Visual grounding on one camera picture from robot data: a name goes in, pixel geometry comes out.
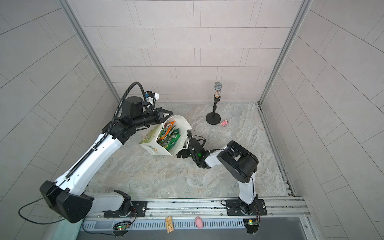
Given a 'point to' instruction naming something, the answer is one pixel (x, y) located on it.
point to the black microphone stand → (214, 118)
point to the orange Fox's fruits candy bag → (168, 126)
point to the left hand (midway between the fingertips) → (176, 112)
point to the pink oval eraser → (199, 222)
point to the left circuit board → (121, 228)
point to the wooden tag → (170, 227)
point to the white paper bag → (150, 145)
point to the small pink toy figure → (224, 122)
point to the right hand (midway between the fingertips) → (180, 148)
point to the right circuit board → (252, 225)
